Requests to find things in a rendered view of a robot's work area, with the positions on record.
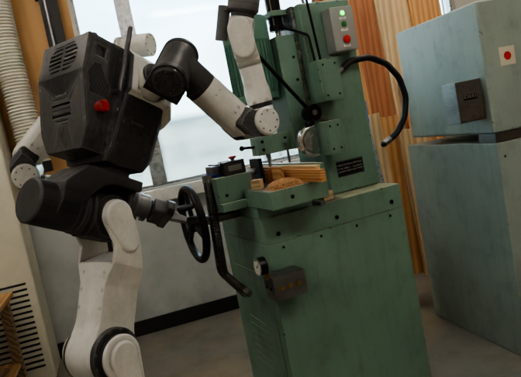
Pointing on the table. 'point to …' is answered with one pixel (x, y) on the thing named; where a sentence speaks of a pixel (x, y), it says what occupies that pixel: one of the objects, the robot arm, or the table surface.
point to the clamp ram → (257, 169)
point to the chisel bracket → (269, 144)
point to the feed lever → (312, 112)
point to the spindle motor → (261, 36)
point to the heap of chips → (283, 184)
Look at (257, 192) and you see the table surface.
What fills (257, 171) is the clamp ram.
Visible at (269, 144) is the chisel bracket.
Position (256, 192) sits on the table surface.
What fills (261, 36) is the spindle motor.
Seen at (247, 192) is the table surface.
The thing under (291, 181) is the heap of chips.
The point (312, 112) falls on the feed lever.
